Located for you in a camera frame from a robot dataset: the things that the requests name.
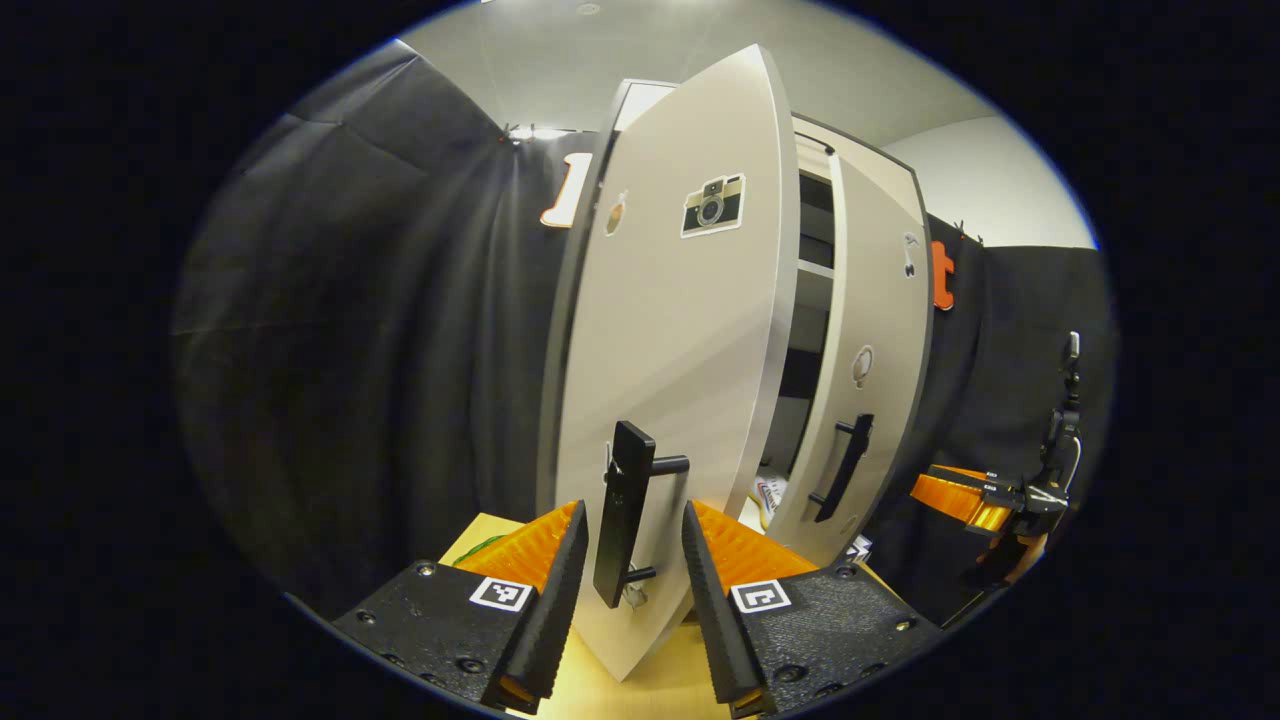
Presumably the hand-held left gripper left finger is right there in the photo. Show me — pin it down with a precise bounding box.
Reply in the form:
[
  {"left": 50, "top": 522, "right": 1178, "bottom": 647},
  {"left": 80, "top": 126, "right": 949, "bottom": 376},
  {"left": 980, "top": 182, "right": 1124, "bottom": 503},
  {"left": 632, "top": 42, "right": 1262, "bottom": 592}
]
[{"left": 330, "top": 498, "right": 591, "bottom": 716}]

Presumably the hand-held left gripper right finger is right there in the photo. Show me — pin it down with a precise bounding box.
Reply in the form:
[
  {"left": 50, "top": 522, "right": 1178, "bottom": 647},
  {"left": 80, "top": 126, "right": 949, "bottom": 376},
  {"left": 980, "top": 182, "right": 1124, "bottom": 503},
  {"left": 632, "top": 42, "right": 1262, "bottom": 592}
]
[{"left": 682, "top": 500, "right": 946, "bottom": 719}]

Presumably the black door handle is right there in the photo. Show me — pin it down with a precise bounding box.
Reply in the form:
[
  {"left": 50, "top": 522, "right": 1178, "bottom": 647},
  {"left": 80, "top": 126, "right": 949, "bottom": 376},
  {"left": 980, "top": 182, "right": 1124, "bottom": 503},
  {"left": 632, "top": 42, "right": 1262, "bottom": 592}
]
[
  {"left": 808, "top": 413, "right": 876, "bottom": 524},
  {"left": 592, "top": 420, "right": 691, "bottom": 609}
]

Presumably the white striped shoe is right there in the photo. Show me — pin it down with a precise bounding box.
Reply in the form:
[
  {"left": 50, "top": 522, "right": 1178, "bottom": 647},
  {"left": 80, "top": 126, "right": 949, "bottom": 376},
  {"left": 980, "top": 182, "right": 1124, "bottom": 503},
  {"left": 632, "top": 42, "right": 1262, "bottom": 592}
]
[{"left": 752, "top": 475, "right": 791, "bottom": 531}]

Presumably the white shoe cabinet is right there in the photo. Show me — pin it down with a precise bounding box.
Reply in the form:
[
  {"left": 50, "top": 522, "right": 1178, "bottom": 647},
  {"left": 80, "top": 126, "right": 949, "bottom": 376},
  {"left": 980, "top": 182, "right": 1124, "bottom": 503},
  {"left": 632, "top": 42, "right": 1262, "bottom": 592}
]
[{"left": 598, "top": 78, "right": 941, "bottom": 531}]

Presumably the white cabinet door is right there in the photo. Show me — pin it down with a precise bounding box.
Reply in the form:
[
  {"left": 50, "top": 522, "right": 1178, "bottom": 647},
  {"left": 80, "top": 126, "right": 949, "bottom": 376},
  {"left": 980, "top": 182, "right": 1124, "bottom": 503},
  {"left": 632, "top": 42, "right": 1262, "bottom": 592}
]
[
  {"left": 535, "top": 43, "right": 801, "bottom": 683},
  {"left": 765, "top": 150, "right": 936, "bottom": 571}
]

